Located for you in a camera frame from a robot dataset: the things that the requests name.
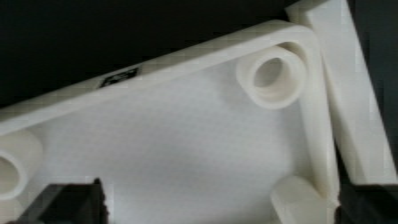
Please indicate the white desk tabletop tray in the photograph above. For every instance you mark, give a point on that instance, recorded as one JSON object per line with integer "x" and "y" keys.
{"x": 194, "y": 132}

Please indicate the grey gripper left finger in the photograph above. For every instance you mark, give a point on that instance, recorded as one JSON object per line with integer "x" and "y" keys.
{"x": 68, "y": 204}

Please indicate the white U-shaped obstacle fence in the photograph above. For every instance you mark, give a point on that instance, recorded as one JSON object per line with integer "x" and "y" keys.
{"x": 360, "y": 132}

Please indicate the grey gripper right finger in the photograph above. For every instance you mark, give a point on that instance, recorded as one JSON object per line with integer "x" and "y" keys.
{"x": 368, "y": 204}

